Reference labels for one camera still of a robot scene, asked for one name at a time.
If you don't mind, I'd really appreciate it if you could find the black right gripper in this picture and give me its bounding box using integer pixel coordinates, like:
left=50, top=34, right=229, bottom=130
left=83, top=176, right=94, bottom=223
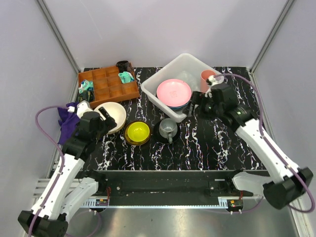
left=182, top=90, right=223, bottom=121

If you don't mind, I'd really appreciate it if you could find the blue dotted scalloped plate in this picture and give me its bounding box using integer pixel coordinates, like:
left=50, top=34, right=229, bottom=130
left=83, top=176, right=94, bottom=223
left=168, top=101, right=189, bottom=110

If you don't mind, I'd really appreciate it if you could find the teal ceramic floral plate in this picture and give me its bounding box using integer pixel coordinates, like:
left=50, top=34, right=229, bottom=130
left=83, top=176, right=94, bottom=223
left=169, top=104, right=188, bottom=111

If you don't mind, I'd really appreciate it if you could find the cream white bowl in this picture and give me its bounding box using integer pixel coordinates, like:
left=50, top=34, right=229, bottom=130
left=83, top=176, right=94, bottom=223
left=94, top=102, right=127, bottom=134

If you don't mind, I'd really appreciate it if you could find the pink plastic plate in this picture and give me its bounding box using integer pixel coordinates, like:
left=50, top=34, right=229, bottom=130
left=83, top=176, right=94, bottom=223
left=156, top=79, right=192, bottom=107

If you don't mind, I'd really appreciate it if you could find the pink plastic cup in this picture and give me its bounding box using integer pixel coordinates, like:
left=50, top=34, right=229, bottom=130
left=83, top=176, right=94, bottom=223
left=200, top=70, right=216, bottom=93

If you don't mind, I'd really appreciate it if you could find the translucent white plastic bin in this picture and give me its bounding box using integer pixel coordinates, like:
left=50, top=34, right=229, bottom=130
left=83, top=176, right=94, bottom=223
left=141, top=53, right=220, bottom=122

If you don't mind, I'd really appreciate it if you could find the yellow plastic bowl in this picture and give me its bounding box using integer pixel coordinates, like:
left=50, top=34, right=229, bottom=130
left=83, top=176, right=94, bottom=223
left=127, top=121, right=150, bottom=142

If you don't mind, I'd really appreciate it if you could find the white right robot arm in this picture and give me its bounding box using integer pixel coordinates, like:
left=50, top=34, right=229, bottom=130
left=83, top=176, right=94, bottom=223
left=187, top=84, right=314, bottom=210

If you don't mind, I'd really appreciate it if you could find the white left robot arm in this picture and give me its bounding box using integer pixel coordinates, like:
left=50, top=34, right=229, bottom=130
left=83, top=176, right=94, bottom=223
left=18, top=107, right=117, bottom=237

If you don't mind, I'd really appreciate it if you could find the dark green patterned cloth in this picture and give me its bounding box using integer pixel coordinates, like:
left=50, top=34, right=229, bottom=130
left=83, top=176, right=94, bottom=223
left=76, top=91, right=95, bottom=103

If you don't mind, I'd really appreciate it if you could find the orange wooden divided tray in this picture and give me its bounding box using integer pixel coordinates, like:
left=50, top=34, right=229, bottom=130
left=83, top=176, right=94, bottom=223
left=78, top=66, right=140, bottom=108

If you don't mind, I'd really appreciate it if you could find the teal white patterned cloth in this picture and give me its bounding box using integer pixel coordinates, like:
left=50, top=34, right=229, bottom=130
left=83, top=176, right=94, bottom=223
left=78, top=79, right=94, bottom=94

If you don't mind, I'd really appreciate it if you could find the grey ceramic mug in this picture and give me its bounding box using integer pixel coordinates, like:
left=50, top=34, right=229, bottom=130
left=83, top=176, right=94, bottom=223
left=158, top=118, right=178, bottom=144

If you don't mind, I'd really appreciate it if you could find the purple cloth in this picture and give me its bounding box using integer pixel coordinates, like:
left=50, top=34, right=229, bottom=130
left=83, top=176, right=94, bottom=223
left=57, top=107, right=80, bottom=145

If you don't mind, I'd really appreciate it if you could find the mint green rolled cloth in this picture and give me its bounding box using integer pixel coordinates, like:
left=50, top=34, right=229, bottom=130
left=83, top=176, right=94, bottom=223
left=118, top=71, right=134, bottom=84

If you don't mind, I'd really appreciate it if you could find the amber transparent plate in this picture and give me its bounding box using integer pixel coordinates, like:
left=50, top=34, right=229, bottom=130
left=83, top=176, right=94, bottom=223
left=124, top=121, right=151, bottom=145

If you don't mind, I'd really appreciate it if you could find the dark brown cup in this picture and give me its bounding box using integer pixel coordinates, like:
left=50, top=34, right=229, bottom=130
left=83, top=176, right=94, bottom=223
left=116, top=60, right=133, bottom=73

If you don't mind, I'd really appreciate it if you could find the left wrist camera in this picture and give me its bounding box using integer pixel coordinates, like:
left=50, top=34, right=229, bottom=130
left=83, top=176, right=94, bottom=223
left=67, top=100, right=92, bottom=118

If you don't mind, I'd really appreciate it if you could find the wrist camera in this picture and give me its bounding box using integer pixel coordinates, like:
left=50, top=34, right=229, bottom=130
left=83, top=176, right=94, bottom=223
left=67, top=100, right=92, bottom=118
left=204, top=76, right=219, bottom=98

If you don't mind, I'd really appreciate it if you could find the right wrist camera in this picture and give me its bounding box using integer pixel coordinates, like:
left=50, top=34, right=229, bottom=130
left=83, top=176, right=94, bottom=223
left=204, top=76, right=219, bottom=98

